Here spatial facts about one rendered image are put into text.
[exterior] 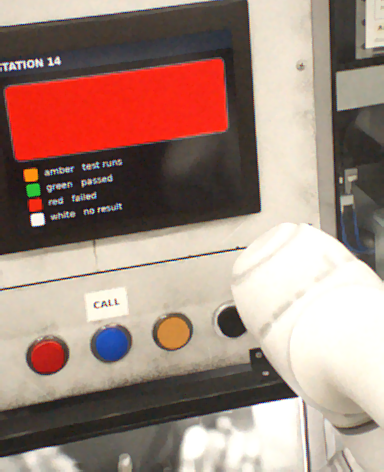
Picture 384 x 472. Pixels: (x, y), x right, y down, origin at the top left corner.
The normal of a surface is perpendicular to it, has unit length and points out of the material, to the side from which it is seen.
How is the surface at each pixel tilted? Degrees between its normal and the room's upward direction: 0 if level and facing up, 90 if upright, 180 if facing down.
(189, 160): 90
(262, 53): 90
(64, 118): 90
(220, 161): 90
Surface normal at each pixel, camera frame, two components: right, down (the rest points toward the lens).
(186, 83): 0.22, 0.34
